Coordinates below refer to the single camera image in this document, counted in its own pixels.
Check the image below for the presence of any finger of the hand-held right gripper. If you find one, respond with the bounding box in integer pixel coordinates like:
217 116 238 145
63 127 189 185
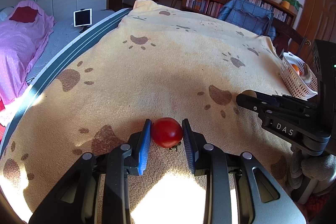
255 92 319 109
236 93 308 120

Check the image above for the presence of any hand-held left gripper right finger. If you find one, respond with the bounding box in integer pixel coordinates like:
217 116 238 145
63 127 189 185
182 118 306 224

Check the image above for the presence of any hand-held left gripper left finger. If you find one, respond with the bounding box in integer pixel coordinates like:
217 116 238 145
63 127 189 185
28 119 153 224

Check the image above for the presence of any white plastic basket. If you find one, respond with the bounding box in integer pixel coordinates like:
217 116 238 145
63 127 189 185
279 51 319 101

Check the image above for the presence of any red tomato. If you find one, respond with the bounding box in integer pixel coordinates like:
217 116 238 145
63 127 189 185
151 117 184 149

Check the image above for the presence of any person's right hand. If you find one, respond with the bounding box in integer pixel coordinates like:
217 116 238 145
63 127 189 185
287 144 336 205

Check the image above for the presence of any dark wooden chair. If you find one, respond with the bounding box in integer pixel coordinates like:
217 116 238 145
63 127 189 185
268 17 311 59

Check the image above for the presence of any blue denim jacket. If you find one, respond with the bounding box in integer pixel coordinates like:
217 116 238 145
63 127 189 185
217 0 277 41

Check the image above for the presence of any green box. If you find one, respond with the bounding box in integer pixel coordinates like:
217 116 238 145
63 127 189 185
282 0 302 11

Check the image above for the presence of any brown wooden door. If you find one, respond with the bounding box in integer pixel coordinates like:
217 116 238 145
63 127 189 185
299 0 336 43

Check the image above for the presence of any teal striped bed sheet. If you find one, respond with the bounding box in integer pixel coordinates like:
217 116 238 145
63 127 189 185
0 7 134 156

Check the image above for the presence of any grey patterned mattress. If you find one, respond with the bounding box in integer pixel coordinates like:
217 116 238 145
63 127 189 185
25 10 116 83

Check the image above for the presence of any white tablet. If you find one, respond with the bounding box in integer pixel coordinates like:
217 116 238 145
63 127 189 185
73 8 93 27

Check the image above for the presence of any pink dotted duvet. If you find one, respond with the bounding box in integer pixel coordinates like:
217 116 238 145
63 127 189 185
0 0 55 106

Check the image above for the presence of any red cloth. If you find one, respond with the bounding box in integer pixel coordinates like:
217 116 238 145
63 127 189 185
9 6 38 23

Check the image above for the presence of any white pillow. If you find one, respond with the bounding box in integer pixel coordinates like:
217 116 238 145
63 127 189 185
0 6 15 20

